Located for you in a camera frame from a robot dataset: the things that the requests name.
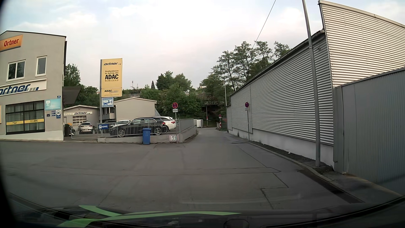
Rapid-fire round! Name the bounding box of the group of green trees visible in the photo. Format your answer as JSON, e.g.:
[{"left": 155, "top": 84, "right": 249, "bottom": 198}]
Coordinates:
[{"left": 139, "top": 41, "right": 292, "bottom": 119}]

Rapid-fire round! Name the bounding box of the white parked car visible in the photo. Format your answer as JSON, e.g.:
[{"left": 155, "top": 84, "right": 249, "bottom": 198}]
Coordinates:
[{"left": 152, "top": 116, "right": 177, "bottom": 132}]

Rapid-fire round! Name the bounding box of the grey asphalt road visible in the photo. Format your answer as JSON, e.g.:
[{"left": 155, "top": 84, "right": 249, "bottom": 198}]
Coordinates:
[{"left": 0, "top": 127, "right": 364, "bottom": 212}]

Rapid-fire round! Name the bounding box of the black parked car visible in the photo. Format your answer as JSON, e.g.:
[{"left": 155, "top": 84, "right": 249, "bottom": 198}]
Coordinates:
[{"left": 110, "top": 117, "right": 169, "bottom": 137}]

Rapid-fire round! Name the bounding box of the beige flat-roofed building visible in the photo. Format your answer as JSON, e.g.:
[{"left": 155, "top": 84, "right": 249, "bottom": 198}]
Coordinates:
[{"left": 113, "top": 97, "right": 161, "bottom": 122}]

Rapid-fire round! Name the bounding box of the grey metal railing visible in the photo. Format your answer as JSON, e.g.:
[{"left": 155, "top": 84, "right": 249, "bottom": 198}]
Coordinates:
[{"left": 70, "top": 118, "right": 195, "bottom": 139}]

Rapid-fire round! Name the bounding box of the grey corrugated metal hall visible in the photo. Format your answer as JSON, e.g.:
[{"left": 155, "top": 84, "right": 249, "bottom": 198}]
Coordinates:
[{"left": 226, "top": 0, "right": 405, "bottom": 168}]

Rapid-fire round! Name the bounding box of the yellow sign pylon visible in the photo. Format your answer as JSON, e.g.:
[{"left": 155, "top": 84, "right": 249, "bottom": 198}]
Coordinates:
[{"left": 99, "top": 58, "right": 123, "bottom": 123}]

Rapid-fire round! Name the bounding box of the car's own bonnet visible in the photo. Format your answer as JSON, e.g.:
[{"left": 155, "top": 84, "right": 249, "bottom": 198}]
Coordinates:
[{"left": 6, "top": 193, "right": 405, "bottom": 228}]

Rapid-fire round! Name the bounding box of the low grey garage building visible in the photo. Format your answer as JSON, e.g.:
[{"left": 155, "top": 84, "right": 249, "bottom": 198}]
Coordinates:
[{"left": 63, "top": 104, "right": 100, "bottom": 127}]

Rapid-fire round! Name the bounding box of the green tree behind building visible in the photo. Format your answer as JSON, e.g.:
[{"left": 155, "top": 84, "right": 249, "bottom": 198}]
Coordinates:
[{"left": 64, "top": 63, "right": 100, "bottom": 107}]

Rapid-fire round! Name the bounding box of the grey pavement strip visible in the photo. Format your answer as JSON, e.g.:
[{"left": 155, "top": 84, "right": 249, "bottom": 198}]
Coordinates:
[{"left": 231, "top": 133, "right": 403, "bottom": 204}]

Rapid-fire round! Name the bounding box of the grey metal gate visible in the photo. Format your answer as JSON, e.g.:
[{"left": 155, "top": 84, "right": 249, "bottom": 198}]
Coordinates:
[{"left": 333, "top": 67, "right": 405, "bottom": 187}]

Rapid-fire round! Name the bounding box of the grey building with orange sign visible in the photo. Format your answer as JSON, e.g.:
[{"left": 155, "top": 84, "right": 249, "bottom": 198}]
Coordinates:
[{"left": 0, "top": 30, "right": 68, "bottom": 141}]

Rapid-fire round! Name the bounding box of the low concrete wall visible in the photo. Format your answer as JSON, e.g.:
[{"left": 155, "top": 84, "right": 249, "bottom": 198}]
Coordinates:
[{"left": 97, "top": 125, "right": 198, "bottom": 144}]

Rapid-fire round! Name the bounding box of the no-stopping sign on post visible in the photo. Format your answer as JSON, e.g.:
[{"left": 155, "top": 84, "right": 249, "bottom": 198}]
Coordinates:
[
  {"left": 172, "top": 102, "right": 178, "bottom": 144},
  {"left": 244, "top": 102, "right": 250, "bottom": 141}
]

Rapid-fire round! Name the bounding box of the overhead wire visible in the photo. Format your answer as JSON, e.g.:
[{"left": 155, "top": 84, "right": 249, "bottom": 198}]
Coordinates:
[{"left": 252, "top": 0, "right": 277, "bottom": 50}]

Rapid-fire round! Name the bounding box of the grey metal lamp post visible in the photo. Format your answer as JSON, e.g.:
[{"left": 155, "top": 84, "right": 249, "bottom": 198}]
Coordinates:
[{"left": 301, "top": 0, "right": 322, "bottom": 168}]

